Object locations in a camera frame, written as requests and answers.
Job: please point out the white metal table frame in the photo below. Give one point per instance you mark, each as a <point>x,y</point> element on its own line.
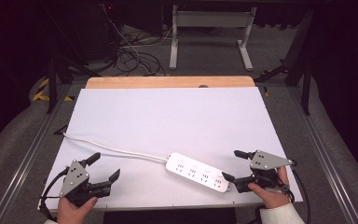
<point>211,19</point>

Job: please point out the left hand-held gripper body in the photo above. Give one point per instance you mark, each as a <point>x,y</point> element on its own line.
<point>74,179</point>

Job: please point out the person's left hand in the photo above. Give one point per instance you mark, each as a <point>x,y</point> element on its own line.
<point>71,214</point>

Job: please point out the white power strip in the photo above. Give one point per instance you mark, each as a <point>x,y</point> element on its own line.
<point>195,171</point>

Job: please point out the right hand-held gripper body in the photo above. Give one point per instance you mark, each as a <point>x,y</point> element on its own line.
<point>265,161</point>

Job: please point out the person's right hand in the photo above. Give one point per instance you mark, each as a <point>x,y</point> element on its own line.
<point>272,197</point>

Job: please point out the yellow black hazard tape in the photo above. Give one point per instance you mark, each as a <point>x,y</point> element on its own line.
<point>42,93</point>

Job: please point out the black computer case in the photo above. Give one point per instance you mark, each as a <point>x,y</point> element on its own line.
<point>99,28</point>

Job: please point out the aluminium floor rail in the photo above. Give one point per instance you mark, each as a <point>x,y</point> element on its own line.
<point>320,155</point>
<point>28,155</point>

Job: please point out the black metal stand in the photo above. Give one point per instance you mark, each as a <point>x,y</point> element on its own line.
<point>306,87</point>
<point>52,84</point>

